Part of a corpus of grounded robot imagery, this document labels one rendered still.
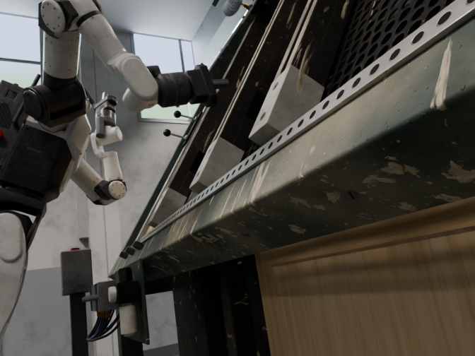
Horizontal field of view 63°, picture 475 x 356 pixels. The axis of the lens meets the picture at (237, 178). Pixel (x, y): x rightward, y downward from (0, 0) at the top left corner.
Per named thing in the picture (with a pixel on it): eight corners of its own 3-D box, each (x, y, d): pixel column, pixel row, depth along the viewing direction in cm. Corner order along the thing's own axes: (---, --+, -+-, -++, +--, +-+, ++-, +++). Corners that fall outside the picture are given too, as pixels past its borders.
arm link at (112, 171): (124, 155, 168) (132, 197, 164) (112, 162, 174) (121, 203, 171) (101, 155, 160) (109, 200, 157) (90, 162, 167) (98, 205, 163)
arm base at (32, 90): (49, 108, 105) (21, 80, 106) (43, 139, 113) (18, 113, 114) (93, 92, 116) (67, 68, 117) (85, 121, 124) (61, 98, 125)
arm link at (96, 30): (136, 46, 98) (89, -21, 95) (107, 56, 91) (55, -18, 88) (116, 68, 105) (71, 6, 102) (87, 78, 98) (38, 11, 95)
